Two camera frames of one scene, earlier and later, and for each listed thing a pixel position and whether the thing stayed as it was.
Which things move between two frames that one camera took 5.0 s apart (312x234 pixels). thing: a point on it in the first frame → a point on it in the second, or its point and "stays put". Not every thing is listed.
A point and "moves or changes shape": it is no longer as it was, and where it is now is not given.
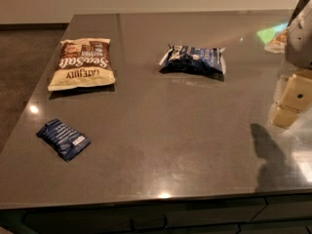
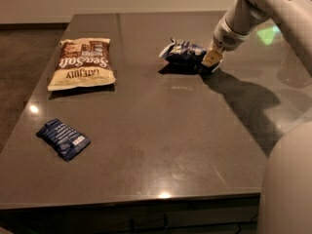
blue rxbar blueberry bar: (65, 139) stays put
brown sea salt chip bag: (83, 62) stays put
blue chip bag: (182, 58) moves or changes shape
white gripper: (300, 41) → (225, 37)
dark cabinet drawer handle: (151, 226) stays put
